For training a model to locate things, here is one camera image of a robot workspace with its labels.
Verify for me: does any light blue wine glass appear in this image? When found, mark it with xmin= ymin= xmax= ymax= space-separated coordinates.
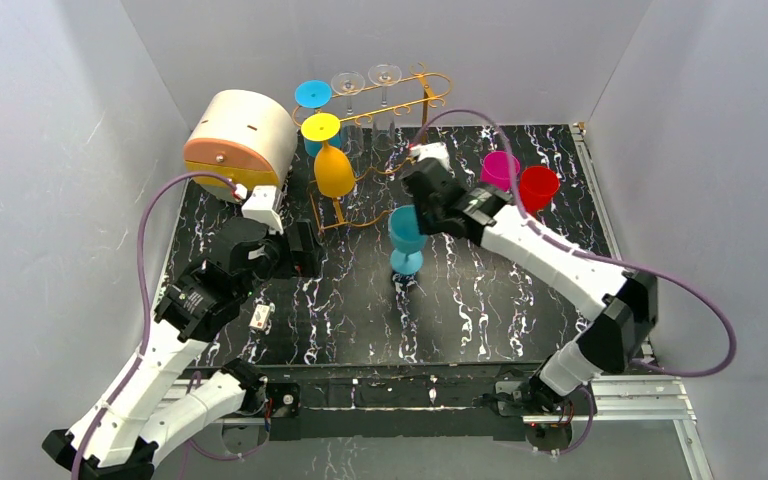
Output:
xmin=387 ymin=205 xmax=428 ymax=276

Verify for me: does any magenta wine glass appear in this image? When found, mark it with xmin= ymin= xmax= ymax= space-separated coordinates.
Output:
xmin=479 ymin=151 xmax=520 ymax=192

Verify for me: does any red wine glass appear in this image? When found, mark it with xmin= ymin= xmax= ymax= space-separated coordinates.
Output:
xmin=518 ymin=166 xmax=560 ymax=215

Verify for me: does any yellow wine glass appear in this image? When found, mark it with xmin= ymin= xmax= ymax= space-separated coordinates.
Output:
xmin=301 ymin=112 xmax=356 ymax=199

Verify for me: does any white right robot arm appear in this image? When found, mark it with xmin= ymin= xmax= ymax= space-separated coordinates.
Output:
xmin=401 ymin=158 xmax=658 ymax=412

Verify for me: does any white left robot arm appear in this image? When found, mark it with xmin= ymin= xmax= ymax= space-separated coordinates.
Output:
xmin=41 ymin=217 xmax=323 ymax=479

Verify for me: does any clear wine glass right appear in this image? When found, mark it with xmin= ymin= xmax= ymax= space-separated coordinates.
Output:
xmin=368 ymin=64 xmax=402 ymax=151

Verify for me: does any clear wine glass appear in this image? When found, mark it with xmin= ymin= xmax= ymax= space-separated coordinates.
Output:
xmin=368 ymin=64 xmax=402 ymax=151
xmin=330 ymin=71 xmax=365 ymax=158

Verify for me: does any clear wine glass left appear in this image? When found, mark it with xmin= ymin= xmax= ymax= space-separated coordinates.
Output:
xmin=330 ymin=71 xmax=365 ymax=158

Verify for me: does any rear blue wine glass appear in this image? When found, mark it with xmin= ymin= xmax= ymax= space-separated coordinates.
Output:
xmin=294 ymin=80 xmax=342 ymax=158

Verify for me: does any small white red box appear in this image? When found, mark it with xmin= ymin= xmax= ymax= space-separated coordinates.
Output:
xmin=249 ymin=303 xmax=275 ymax=331

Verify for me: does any round drawer storage box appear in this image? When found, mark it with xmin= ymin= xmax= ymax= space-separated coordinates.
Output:
xmin=182 ymin=89 xmax=298 ymax=190

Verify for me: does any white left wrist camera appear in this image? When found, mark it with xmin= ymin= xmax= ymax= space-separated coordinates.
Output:
xmin=233 ymin=184 xmax=284 ymax=234

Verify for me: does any gold wire glass rack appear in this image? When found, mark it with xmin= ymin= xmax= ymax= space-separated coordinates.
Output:
xmin=291 ymin=62 xmax=452 ymax=232

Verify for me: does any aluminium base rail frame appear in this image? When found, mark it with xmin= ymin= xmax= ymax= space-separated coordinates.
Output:
xmin=102 ymin=122 xmax=717 ymax=480

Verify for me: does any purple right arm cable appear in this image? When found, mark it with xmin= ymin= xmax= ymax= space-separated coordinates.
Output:
xmin=410 ymin=109 xmax=738 ymax=458

